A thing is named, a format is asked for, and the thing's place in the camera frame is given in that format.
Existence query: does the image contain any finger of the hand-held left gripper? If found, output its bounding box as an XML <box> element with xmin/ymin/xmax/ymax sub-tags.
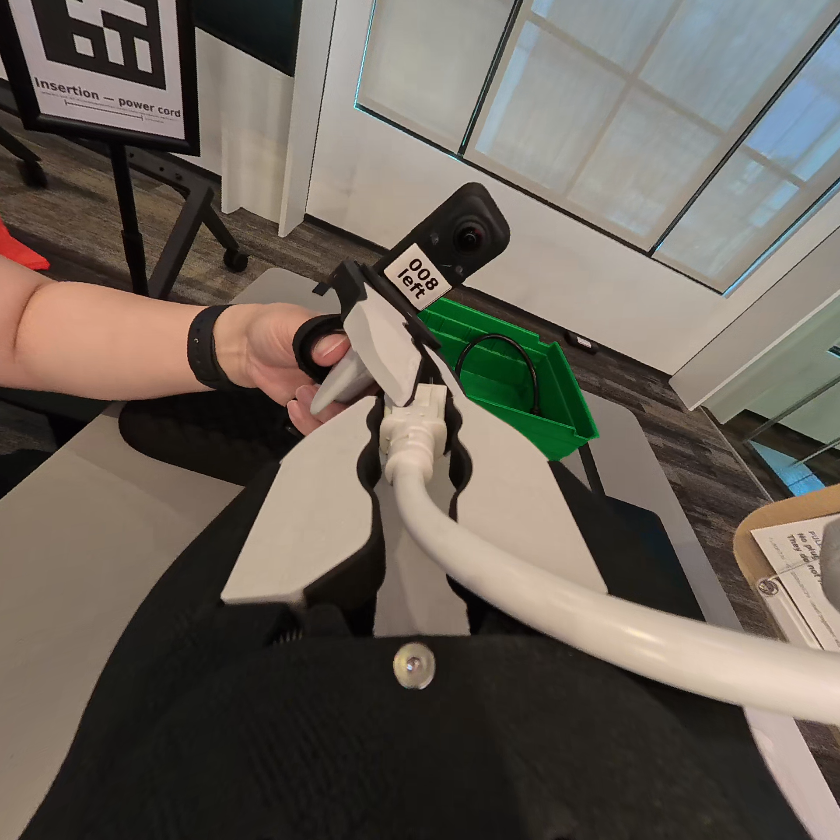
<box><xmin>423</xmin><ymin>344</ymin><xmax>463</xmax><ymax>398</ymax></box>
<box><xmin>343</xmin><ymin>290</ymin><xmax>435</xmax><ymax>406</ymax></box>

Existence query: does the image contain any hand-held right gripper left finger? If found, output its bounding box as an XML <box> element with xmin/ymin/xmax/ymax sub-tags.
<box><xmin>220</xmin><ymin>397</ymin><xmax>386</xmax><ymax>608</ymax></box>

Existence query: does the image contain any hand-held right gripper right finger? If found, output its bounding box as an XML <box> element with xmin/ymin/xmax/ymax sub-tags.
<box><xmin>446</xmin><ymin>387</ymin><xmax>609</xmax><ymax>592</ymax></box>

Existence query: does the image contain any white power plug with cable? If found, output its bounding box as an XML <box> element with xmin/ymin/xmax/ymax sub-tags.
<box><xmin>379</xmin><ymin>382</ymin><xmax>840</xmax><ymax>728</ymax></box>

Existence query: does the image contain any green plastic crate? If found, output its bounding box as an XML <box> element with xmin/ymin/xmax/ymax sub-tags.
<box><xmin>416</xmin><ymin>297</ymin><xmax>601</xmax><ymax>462</ymax></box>

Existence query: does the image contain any person's left hand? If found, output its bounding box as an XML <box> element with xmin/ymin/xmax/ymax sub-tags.
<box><xmin>231</xmin><ymin>302</ymin><xmax>382</xmax><ymax>437</ymax></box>

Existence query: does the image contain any black wristband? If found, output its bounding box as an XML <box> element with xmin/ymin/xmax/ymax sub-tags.
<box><xmin>187</xmin><ymin>304</ymin><xmax>242</xmax><ymax>392</ymax></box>

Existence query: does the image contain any large frosted window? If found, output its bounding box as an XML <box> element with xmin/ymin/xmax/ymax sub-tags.
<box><xmin>354</xmin><ymin>0</ymin><xmax>840</xmax><ymax>294</ymax></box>

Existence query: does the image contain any cardboard backing board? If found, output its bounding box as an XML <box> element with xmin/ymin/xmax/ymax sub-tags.
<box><xmin>734</xmin><ymin>486</ymin><xmax>840</xmax><ymax>654</ymax></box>

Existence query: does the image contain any dark teal panel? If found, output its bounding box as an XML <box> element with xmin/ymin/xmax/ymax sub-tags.
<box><xmin>190</xmin><ymin>0</ymin><xmax>296</xmax><ymax>76</ymax></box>

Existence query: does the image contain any printed instruction poster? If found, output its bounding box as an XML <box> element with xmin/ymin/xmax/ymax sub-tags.
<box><xmin>751</xmin><ymin>521</ymin><xmax>840</xmax><ymax>652</ymax></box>

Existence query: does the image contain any interior glass partition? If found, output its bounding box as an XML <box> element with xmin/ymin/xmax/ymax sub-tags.
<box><xmin>696</xmin><ymin>295</ymin><xmax>840</xmax><ymax>500</ymax></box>

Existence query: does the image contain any framed printed sign on stand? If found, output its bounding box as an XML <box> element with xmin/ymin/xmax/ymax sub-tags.
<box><xmin>0</xmin><ymin>0</ymin><xmax>250</xmax><ymax>298</ymax></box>

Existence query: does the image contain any orange traffic cone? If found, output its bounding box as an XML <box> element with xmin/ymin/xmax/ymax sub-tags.
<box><xmin>0</xmin><ymin>220</ymin><xmax>50</xmax><ymax>271</ymax></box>

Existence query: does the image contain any thin black cable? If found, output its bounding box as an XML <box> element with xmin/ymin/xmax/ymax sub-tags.
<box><xmin>455</xmin><ymin>333</ymin><xmax>540</xmax><ymax>419</ymax></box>

